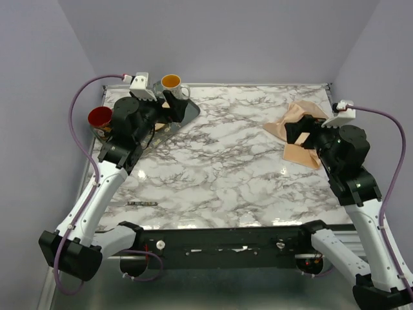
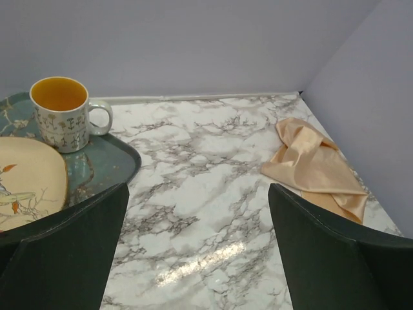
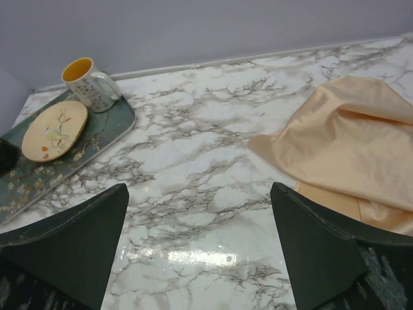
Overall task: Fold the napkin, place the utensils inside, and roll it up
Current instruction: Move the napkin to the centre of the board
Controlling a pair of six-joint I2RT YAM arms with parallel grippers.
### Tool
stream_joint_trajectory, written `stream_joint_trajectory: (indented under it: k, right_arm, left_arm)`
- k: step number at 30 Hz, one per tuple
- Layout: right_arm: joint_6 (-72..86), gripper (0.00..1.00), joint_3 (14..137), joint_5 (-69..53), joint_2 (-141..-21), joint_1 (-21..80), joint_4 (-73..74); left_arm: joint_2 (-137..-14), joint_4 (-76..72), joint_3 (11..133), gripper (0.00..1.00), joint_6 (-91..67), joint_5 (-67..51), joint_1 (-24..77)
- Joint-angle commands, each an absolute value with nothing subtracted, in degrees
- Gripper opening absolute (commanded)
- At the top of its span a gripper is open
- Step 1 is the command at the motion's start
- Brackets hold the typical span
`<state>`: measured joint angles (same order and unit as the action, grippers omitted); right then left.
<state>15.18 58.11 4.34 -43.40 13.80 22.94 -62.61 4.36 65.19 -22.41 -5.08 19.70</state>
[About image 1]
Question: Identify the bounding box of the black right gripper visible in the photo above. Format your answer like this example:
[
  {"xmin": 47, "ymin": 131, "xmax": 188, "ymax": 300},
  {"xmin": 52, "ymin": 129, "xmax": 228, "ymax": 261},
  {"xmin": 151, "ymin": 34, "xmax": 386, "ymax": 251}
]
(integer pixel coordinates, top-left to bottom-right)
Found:
[{"xmin": 285, "ymin": 112, "xmax": 347, "ymax": 172}]

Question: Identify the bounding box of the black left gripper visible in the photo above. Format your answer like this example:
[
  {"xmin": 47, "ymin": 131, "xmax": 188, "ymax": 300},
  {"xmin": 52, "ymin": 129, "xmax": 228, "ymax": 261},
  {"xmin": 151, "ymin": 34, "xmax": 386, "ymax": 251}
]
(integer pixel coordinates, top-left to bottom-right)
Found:
[{"xmin": 132, "ymin": 90, "xmax": 188, "ymax": 143}]

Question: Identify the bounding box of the peach cloth napkin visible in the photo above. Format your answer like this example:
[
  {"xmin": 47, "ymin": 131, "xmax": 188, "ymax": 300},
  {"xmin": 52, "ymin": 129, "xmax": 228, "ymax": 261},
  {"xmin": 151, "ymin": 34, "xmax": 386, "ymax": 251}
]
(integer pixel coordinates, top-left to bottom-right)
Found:
[{"xmin": 263, "ymin": 100, "xmax": 329, "ymax": 170}]

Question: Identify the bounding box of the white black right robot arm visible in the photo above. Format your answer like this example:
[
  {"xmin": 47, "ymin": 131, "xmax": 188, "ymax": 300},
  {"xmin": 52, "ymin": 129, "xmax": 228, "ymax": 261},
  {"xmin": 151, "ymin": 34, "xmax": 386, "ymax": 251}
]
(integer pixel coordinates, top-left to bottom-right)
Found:
[{"xmin": 285, "ymin": 115, "xmax": 412, "ymax": 309}]

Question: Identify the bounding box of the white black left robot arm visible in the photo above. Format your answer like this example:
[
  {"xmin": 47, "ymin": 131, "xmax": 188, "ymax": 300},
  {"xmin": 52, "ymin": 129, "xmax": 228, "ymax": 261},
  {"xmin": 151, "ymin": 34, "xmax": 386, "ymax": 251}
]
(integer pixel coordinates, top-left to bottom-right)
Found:
[{"xmin": 39, "ymin": 90, "xmax": 190, "ymax": 282}]

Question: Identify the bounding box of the white mug yellow inside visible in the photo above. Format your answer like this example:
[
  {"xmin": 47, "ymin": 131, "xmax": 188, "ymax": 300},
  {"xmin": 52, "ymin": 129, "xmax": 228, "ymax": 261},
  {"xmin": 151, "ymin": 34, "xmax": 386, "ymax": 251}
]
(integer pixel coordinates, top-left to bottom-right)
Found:
[{"xmin": 161, "ymin": 74, "xmax": 191, "ymax": 99}]

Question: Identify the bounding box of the black mug red inside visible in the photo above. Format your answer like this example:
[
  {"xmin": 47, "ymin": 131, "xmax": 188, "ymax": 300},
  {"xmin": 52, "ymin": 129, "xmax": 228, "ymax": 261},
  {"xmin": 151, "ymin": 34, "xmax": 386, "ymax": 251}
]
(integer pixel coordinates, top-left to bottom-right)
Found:
[{"xmin": 88, "ymin": 106, "xmax": 113, "ymax": 141}]

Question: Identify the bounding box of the green floral tray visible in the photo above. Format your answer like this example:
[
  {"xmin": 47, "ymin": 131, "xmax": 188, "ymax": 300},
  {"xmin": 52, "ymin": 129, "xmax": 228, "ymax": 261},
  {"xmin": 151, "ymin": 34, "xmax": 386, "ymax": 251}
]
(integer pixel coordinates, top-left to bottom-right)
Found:
[{"xmin": 103, "ymin": 84, "xmax": 201, "ymax": 155}]

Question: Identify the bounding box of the cream bird plate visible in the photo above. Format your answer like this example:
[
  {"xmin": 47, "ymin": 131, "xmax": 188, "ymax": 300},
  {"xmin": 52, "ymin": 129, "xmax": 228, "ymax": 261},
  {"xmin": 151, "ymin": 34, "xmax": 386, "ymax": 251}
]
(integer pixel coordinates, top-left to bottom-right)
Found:
[{"xmin": 155, "ymin": 101, "xmax": 170, "ymax": 132}]

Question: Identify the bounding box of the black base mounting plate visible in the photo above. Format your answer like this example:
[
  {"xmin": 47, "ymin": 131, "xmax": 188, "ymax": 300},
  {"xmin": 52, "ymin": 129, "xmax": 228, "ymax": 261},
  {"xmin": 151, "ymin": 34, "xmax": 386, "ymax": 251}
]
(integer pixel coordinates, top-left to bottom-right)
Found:
[{"xmin": 119, "ymin": 225, "xmax": 327, "ymax": 278}]

